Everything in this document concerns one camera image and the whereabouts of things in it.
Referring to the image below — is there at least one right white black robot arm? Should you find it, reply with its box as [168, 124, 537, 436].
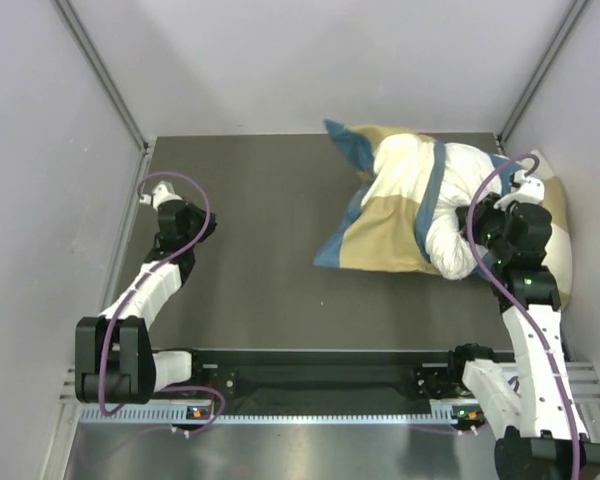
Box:
[446, 194, 600, 479]

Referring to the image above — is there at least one left aluminium frame post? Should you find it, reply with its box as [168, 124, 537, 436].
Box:
[51, 0, 149, 151]

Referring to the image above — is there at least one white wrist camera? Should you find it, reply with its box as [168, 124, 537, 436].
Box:
[494, 170, 545, 211]
[139, 181, 182, 210]

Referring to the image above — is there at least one right aluminium frame post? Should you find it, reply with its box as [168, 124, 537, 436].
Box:
[496, 0, 592, 149]

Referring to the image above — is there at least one aluminium frame post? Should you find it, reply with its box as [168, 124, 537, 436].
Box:
[496, 0, 592, 149]
[51, 0, 149, 151]

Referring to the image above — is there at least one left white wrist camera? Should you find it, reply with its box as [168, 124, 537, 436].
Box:
[139, 181, 182, 210]

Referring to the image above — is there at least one grey slotted cable duct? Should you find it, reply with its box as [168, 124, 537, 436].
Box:
[79, 403, 486, 426]

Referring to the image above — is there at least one checkered blue beige white pillowcase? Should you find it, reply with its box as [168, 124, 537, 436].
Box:
[312, 118, 575, 306]

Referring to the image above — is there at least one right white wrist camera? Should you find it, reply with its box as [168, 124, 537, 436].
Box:
[494, 170, 545, 211]

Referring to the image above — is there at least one white pillow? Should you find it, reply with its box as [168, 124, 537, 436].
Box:
[365, 134, 494, 280]

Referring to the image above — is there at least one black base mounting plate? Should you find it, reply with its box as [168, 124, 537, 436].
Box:
[189, 348, 519, 401]

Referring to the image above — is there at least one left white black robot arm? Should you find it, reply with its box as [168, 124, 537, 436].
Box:
[75, 196, 216, 404]

